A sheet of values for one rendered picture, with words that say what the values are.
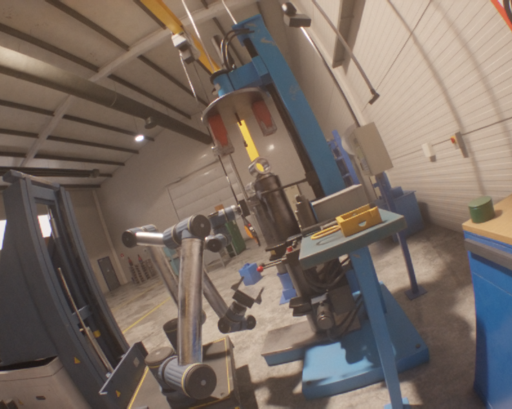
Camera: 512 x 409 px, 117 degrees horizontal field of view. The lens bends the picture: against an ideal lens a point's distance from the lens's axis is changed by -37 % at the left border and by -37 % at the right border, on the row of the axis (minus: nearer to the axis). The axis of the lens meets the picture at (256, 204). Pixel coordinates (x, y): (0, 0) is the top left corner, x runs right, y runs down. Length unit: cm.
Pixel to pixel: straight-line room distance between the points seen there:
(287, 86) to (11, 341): 287
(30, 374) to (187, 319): 137
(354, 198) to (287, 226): 63
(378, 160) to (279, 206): 88
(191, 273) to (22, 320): 133
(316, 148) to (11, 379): 298
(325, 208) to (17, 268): 201
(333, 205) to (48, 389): 227
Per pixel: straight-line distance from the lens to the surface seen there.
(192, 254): 139
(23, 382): 232
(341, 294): 172
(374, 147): 208
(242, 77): 213
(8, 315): 217
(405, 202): 401
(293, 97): 194
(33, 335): 202
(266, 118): 204
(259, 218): 322
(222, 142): 194
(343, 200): 141
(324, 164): 182
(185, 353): 137
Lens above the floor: 128
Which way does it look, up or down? 1 degrees up
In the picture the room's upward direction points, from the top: 22 degrees counter-clockwise
